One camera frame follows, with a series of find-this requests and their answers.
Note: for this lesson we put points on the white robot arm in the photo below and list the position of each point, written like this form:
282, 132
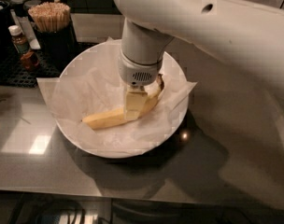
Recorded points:
241, 33

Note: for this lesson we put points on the white paper liner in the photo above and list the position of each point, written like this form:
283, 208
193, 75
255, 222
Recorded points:
92, 90

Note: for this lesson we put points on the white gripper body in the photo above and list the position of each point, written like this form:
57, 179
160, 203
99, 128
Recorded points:
138, 73

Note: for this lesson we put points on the grey lidded shaker jar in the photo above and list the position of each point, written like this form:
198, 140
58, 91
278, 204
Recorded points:
18, 6

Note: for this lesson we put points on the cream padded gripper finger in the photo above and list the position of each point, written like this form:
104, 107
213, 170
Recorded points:
134, 101

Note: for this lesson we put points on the white flat packet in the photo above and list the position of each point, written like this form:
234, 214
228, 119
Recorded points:
27, 29

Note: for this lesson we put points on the black chopstick holder cup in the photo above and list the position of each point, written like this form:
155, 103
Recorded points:
61, 46

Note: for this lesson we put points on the yellow banana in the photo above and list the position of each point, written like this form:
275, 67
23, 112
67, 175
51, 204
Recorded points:
116, 117

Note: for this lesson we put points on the small brown sauce bottle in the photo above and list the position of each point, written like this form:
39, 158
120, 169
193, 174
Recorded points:
19, 39

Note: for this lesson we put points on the bundle of wooden chopsticks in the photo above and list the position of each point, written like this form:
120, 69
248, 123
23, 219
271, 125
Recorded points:
50, 16

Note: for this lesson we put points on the small red-brown jar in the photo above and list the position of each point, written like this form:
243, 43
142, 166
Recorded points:
30, 61

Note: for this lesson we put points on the black container far left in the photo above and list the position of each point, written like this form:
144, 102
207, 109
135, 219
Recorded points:
5, 22

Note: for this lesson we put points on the black grid mat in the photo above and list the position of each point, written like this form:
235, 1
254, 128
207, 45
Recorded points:
14, 75

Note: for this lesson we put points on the white bowl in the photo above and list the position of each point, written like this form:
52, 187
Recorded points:
82, 64

